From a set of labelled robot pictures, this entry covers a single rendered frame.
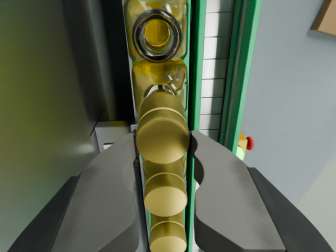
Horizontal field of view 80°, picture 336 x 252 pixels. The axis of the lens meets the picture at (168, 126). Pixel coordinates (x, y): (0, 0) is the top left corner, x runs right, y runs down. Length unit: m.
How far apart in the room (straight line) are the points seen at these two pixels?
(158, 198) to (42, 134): 0.13
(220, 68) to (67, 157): 0.30
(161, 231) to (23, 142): 0.14
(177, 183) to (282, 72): 0.51
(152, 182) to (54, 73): 0.17
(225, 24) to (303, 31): 0.27
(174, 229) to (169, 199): 0.05
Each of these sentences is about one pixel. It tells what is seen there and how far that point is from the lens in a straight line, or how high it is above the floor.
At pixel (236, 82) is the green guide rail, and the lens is 0.37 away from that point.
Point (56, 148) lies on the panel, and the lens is 0.26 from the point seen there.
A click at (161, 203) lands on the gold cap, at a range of 0.17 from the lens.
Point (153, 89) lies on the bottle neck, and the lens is 0.18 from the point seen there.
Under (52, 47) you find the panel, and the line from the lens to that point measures 0.27.
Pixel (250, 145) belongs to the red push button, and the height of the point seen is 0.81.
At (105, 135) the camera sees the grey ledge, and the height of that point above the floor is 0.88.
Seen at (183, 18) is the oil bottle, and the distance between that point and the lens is 0.18.
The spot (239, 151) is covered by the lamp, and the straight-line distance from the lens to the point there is 0.56.
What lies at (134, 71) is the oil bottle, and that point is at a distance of 0.20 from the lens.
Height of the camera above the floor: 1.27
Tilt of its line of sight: 62 degrees down
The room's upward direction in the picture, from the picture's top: 175 degrees clockwise
